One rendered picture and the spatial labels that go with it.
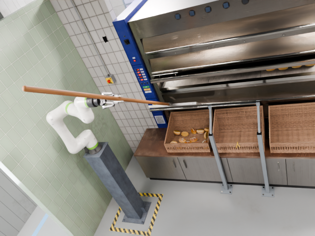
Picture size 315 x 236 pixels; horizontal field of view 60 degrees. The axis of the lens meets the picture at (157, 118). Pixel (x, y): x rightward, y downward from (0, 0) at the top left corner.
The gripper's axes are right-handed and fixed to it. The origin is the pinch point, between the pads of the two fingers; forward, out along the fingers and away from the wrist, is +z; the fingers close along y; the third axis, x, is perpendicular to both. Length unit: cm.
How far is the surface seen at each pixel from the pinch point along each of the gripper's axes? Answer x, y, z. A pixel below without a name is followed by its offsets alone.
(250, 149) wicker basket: -141, 52, 74
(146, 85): -134, -29, -45
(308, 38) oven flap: -116, -52, 133
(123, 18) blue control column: -80, -95, -41
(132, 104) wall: -157, -8, -80
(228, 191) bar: -172, 108, 43
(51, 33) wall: -59, -88, -123
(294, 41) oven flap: -117, -51, 121
